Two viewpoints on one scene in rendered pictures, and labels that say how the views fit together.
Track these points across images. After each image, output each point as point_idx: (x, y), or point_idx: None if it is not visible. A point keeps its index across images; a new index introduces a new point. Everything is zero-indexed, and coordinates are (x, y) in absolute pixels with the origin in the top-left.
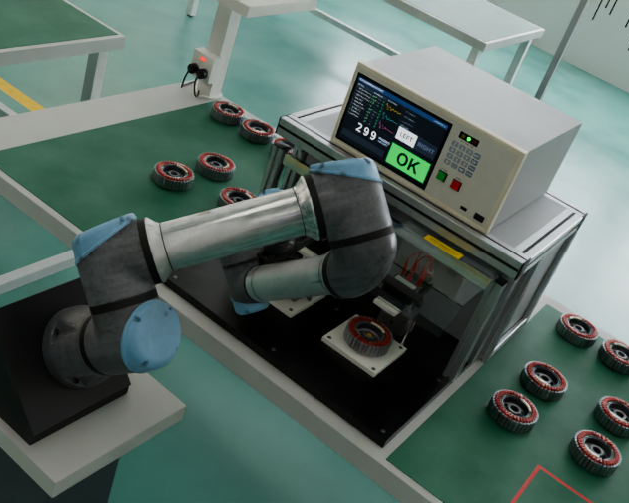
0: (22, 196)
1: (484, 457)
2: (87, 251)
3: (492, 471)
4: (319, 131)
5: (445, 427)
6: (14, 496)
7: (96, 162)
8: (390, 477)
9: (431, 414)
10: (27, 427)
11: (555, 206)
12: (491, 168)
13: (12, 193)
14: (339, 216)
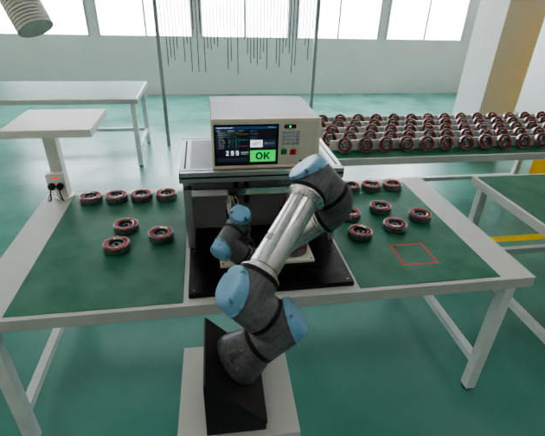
0: (60, 318)
1: (376, 257)
2: (243, 304)
3: (385, 259)
4: (202, 168)
5: (354, 258)
6: None
7: (68, 269)
8: (368, 293)
9: (343, 258)
10: (261, 421)
11: None
12: (307, 133)
13: (49, 322)
14: (329, 190)
